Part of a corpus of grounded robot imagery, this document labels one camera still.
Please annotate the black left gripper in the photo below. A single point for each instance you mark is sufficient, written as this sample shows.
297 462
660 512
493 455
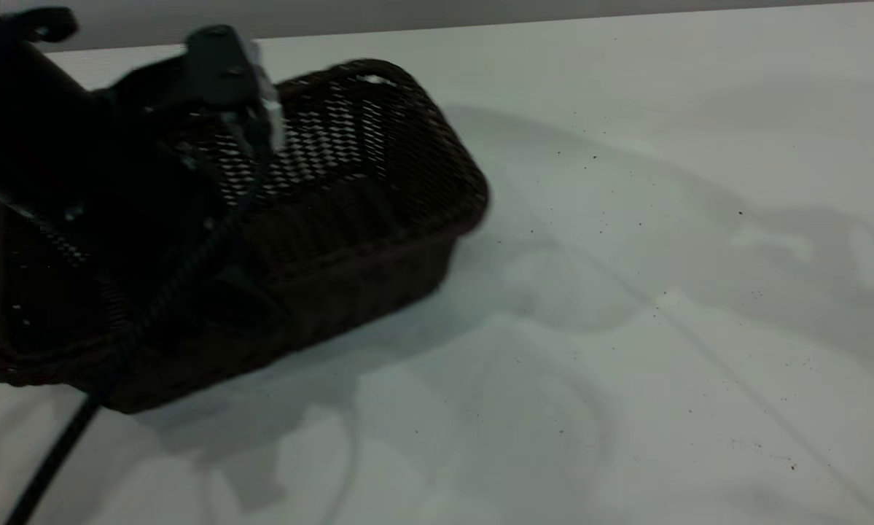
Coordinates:
152 189

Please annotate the dark brown wicker basket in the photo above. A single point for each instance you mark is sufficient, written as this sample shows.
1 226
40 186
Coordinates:
378 219

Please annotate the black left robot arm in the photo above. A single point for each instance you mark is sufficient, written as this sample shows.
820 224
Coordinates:
21 131

